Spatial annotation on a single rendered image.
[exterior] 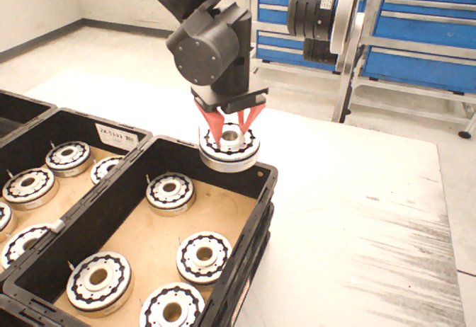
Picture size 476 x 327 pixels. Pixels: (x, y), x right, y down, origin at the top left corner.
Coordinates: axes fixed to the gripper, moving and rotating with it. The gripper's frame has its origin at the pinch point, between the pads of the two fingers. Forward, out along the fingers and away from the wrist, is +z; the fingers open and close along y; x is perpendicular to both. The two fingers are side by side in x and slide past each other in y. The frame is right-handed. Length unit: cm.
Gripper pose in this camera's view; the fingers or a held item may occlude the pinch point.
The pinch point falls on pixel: (229, 133)
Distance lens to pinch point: 52.6
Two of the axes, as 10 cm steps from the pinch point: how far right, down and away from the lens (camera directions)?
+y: 8.6, -3.3, 3.9
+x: -5.1, -5.7, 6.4
